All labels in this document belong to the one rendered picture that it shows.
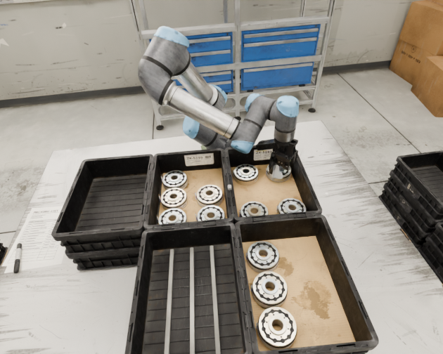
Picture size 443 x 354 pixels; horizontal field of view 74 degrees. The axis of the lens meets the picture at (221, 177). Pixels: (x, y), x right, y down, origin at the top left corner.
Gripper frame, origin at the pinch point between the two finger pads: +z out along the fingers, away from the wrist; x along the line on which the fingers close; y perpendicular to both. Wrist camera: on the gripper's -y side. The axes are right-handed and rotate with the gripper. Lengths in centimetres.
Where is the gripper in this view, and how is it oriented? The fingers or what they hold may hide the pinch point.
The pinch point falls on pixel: (274, 174)
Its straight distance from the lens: 125.1
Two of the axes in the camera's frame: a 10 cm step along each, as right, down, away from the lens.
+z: 0.4, 7.3, 6.8
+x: 6.0, -5.6, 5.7
